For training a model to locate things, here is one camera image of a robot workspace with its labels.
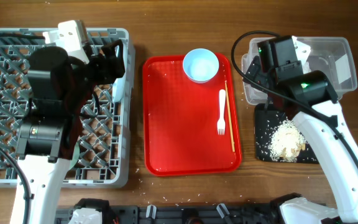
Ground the red plastic serving tray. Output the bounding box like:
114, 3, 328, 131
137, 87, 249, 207
142, 54, 242, 177

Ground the grey plastic dishwasher rack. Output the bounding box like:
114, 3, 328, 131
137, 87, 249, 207
0, 27, 135, 188

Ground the clear plastic waste bin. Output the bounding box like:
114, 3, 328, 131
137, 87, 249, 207
243, 37, 357, 105

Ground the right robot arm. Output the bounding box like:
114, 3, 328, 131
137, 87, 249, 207
242, 34, 358, 223

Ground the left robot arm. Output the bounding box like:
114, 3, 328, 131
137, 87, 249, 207
10, 40, 125, 223

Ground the green bowl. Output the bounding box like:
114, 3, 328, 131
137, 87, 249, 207
69, 143, 80, 170

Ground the light blue bowl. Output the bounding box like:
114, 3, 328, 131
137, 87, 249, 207
182, 49, 219, 83

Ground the wooden chopstick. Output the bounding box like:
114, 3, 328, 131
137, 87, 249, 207
225, 81, 236, 153

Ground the white plastic fork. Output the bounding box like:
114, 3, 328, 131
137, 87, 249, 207
217, 89, 226, 135

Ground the leftover rice food waste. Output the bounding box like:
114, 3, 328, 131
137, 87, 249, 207
268, 119, 307, 162

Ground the light blue round plate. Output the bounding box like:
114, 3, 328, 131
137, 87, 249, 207
112, 45, 127, 103

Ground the black rectangular tray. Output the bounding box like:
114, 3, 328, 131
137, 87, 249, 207
254, 103, 318, 164

